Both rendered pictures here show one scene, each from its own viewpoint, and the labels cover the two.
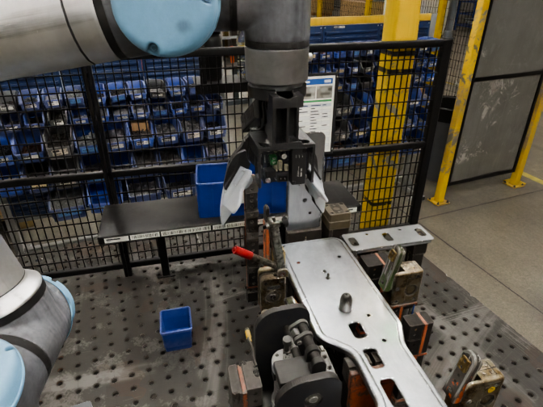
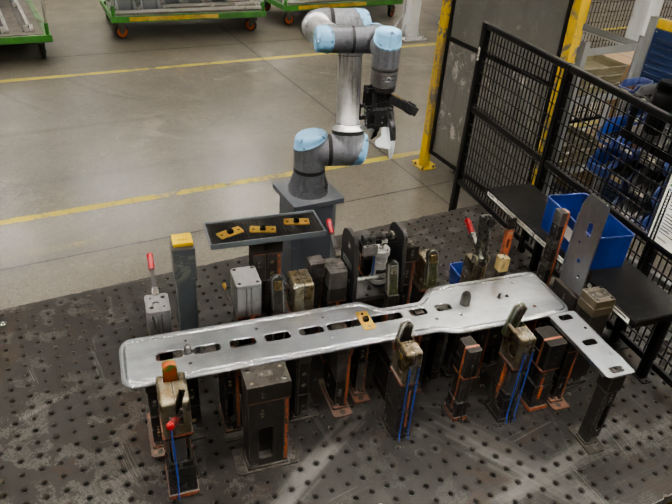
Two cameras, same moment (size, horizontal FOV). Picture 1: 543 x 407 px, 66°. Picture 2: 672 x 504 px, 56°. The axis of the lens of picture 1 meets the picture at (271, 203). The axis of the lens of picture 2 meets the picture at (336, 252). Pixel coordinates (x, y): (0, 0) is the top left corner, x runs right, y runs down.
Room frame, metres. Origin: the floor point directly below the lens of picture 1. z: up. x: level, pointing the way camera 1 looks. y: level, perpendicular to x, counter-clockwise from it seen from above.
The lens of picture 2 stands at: (0.19, -1.74, 2.22)
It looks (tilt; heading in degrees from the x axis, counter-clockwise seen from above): 33 degrees down; 82
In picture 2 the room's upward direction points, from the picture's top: 4 degrees clockwise
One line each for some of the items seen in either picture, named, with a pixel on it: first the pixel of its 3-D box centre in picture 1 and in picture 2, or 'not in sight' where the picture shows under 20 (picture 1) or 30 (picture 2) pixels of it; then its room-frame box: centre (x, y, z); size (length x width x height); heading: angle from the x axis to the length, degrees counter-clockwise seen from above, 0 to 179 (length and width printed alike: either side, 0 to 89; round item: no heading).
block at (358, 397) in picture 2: not in sight; (359, 355); (0.48, -0.26, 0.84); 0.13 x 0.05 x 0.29; 104
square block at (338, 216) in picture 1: (333, 251); (583, 336); (1.24, -0.22, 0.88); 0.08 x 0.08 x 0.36; 14
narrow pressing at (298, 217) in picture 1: (305, 183); (582, 245); (1.20, -0.11, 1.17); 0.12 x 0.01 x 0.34; 104
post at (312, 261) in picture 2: not in sight; (313, 308); (0.34, -0.09, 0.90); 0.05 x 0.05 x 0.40; 14
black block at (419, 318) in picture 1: (409, 358); (463, 380); (0.79, -0.37, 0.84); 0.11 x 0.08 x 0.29; 104
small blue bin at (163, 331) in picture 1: (177, 329); (464, 277); (1.00, 0.31, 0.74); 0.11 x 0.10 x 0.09; 14
